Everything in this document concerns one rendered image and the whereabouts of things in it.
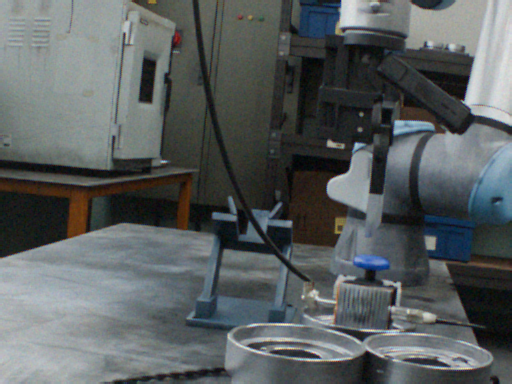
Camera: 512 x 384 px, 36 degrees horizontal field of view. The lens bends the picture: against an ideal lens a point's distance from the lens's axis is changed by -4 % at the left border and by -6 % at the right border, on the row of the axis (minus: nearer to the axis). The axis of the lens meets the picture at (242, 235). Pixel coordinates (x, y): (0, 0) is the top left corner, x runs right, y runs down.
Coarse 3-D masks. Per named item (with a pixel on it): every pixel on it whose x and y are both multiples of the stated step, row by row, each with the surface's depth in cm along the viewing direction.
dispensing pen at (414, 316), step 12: (312, 288) 72; (384, 288) 69; (396, 288) 70; (312, 300) 71; (324, 300) 71; (396, 300) 70; (396, 312) 68; (408, 312) 68; (420, 312) 68; (432, 324) 68; (444, 324) 67; (456, 324) 67; (468, 324) 66
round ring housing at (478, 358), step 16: (384, 336) 65; (400, 336) 66; (416, 336) 66; (432, 336) 66; (368, 352) 60; (384, 352) 64; (416, 352) 65; (432, 352) 65; (448, 352) 65; (464, 352) 64; (480, 352) 62; (368, 368) 60; (384, 368) 58; (400, 368) 57; (416, 368) 56; (432, 368) 56; (448, 368) 56; (464, 368) 56; (480, 368) 57
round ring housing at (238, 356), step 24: (240, 336) 63; (264, 336) 65; (288, 336) 66; (312, 336) 65; (336, 336) 64; (240, 360) 58; (264, 360) 56; (288, 360) 56; (312, 360) 56; (336, 360) 56; (360, 360) 58
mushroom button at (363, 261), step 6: (354, 258) 86; (360, 258) 85; (366, 258) 84; (372, 258) 84; (378, 258) 85; (354, 264) 85; (360, 264) 84; (366, 264) 84; (372, 264) 84; (378, 264) 84; (384, 264) 84; (366, 270) 85; (372, 270) 85; (384, 270) 84; (366, 276) 85; (372, 276) 85
